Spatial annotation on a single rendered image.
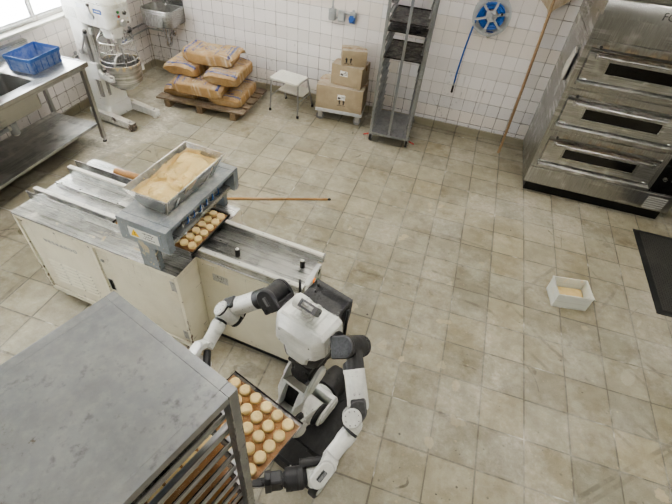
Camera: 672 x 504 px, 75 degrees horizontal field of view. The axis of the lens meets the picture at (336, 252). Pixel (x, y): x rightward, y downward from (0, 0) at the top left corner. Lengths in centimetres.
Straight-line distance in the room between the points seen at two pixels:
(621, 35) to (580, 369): 285
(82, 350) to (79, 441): 24
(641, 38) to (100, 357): 464
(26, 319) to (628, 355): 462
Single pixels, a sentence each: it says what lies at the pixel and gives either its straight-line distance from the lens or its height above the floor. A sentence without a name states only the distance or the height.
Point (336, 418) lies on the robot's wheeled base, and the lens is 291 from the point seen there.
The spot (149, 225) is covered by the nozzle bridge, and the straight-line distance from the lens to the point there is 256.
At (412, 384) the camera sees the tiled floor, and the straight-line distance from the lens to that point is 330.
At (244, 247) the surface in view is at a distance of 283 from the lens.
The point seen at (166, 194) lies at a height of 129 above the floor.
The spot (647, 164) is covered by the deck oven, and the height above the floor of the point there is 65.
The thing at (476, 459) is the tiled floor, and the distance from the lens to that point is 320.
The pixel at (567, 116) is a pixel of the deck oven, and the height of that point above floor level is 93.
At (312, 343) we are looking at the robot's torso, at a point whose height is 126.
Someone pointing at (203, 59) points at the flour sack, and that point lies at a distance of 605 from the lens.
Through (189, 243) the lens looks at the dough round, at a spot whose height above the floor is 92.
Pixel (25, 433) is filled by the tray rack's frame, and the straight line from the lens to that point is 121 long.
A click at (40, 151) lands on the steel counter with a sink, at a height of 23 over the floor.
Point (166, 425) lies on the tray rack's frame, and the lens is 111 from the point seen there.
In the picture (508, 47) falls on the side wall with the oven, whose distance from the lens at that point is 584.
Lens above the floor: 280
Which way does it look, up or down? 44 degrees down
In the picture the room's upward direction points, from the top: 6 degrees clockwise
